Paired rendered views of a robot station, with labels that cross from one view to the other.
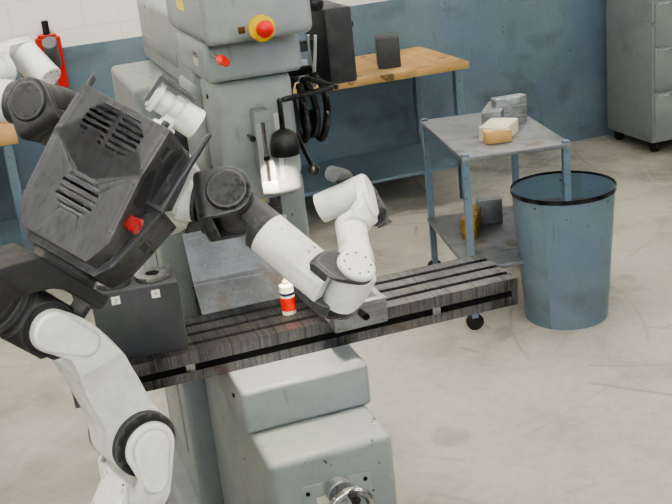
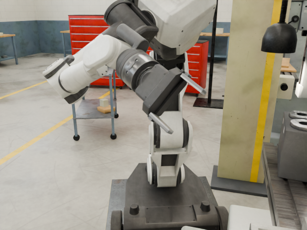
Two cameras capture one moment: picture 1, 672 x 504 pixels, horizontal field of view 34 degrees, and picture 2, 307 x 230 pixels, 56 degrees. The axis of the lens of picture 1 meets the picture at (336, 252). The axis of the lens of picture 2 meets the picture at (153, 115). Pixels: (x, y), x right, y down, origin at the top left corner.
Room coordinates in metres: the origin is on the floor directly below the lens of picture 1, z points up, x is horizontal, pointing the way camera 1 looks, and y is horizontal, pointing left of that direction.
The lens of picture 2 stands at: (2.67, -0.61, 1.53)
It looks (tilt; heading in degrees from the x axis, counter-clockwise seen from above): 20 degrees down; 122
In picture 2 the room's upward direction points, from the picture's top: straight up
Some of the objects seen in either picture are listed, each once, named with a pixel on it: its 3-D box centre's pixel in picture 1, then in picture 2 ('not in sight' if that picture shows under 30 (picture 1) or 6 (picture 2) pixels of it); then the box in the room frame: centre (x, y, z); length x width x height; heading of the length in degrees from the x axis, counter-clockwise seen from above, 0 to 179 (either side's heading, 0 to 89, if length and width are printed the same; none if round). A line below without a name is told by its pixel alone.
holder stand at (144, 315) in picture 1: (138, 312); (298, 143); (2.60, 0.52, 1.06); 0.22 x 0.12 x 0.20; 101
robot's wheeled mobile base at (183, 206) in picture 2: not in sight; (165, 185); (1.97, 0.61, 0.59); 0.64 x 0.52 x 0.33; 126
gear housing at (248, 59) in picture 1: (237, 48); not in sight; (2.77, 0.19, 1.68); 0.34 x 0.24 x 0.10; 17
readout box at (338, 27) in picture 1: (331, 41); not in sight; (3.11, -0.05, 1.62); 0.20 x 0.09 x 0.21; 17
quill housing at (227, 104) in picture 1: (251, 132); not in sight; (2.73, 0.18, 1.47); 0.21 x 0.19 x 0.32; 107
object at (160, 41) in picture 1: (199, 36); not in sight; (3.20, 0.33, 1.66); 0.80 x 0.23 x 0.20; 17
